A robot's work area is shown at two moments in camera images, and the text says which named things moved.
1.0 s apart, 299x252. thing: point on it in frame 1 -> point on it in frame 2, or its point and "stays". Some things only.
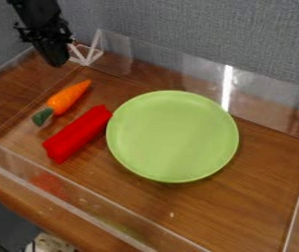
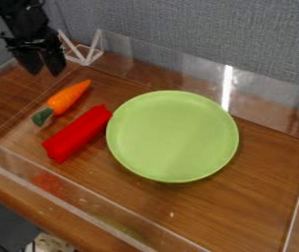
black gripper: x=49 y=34 -> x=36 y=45
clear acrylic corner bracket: x=86 y=54 stays
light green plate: x=173 y=137 stays
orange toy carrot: x=61 y=102 stays
